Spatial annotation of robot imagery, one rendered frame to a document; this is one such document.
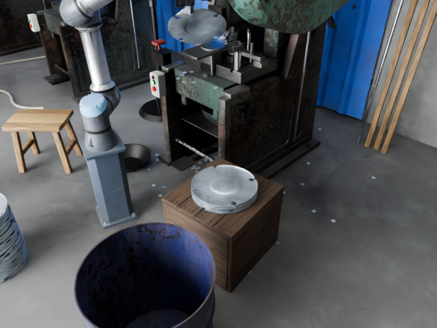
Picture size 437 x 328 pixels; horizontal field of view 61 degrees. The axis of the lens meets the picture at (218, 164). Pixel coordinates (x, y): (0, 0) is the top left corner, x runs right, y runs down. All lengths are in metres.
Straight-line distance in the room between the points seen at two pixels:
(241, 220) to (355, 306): 0.62
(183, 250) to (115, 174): 0.65
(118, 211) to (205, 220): 0.65
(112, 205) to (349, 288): 1.20
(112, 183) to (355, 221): 1.28
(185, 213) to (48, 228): 0.86
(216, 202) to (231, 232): 0.15
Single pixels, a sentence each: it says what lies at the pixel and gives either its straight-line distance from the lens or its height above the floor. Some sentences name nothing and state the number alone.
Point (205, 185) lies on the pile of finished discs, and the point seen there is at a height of 0.39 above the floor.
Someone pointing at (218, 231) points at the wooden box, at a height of 0.34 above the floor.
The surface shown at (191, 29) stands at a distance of 1.96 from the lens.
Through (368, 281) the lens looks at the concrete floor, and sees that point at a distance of 1.87.
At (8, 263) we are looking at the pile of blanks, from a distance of 1.94.
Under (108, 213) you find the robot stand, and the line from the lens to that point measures 2.00.
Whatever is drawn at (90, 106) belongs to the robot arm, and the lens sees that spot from 1.71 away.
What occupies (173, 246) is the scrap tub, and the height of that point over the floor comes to 0.37.
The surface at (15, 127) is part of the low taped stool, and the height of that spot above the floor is 0.33.
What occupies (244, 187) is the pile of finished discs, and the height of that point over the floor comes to 0.39.
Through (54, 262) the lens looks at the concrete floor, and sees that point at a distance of 1.97.
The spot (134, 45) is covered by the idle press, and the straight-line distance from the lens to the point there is 3.57.
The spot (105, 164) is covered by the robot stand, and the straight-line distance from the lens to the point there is 1.82.
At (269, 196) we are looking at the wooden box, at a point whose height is 0.35.
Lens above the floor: 1.39
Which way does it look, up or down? 35 degrees down
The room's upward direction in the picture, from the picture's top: straight up
